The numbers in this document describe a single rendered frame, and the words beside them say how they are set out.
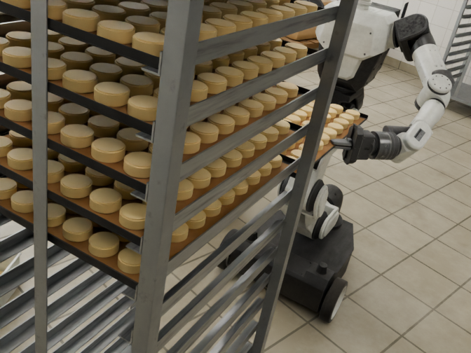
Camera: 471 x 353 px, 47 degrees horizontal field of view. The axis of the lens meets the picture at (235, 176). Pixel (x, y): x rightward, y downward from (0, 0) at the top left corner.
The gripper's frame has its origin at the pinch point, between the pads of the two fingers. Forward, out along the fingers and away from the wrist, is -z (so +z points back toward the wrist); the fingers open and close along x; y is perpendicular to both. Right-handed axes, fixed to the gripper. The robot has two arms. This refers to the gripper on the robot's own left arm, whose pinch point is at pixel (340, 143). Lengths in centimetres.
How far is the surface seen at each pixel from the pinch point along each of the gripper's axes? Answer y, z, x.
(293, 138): 32.1, -31.1, 16.2
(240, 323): 32, -33, -39
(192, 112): 64, -62, 34
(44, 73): 55, -82, 35
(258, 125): 47, -46, 25
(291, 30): 43, -42, 42
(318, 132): 28.3, -23.4, 16.3
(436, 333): -11, 82, -98
